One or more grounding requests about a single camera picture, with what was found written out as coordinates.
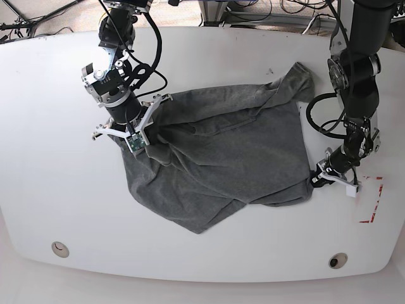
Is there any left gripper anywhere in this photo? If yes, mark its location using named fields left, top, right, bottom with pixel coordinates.
left=310, top=146, right=360, bottom=187

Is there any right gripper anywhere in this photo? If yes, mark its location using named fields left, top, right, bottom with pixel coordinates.
left=99, top=93, right=173, bottom=130

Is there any grey T-shirt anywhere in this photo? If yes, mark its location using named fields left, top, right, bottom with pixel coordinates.
left=120, top=63, right=315, bottom=234

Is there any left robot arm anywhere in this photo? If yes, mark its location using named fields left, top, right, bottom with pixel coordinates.
left=306, top=1, right=399, bottom=189

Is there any red tape rectangle marking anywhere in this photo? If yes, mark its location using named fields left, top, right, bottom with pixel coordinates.
left=354, top=175, right=384, bottom=224

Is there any right table grommet hole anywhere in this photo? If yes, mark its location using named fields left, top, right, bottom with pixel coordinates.
left=328, top=253, right=348, bottom=269

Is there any table grommet hole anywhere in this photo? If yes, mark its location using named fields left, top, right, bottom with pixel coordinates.
left=51, top=241, right=70, bottom=258
left=328, top=253, right=348, bottom=269

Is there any black tripod stand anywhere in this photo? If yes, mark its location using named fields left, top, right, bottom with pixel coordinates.
left=1, top=0, right=83, bottom=44

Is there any left table grommet hole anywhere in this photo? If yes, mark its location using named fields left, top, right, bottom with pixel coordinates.
left=51, top=241, right=70, bottom=258

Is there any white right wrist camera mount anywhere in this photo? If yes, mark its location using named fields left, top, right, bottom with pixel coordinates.
left=91, top=95, right=163, bottom=153

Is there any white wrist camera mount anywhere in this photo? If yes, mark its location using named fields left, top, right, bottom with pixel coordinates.
left=91, top=95, right=163, bottom=153
left=317, top=163, right=360, bottom=198

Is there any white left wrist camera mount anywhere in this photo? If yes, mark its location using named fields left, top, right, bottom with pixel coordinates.
left=317, top=163, right=360, bottom=198

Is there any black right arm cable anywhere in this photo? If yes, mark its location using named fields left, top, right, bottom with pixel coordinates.
left=97, top=0, right=168, bottom=99

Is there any aluminium frame rail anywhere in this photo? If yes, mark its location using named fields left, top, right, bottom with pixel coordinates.
left=202, top=13, right=336, bottom=35

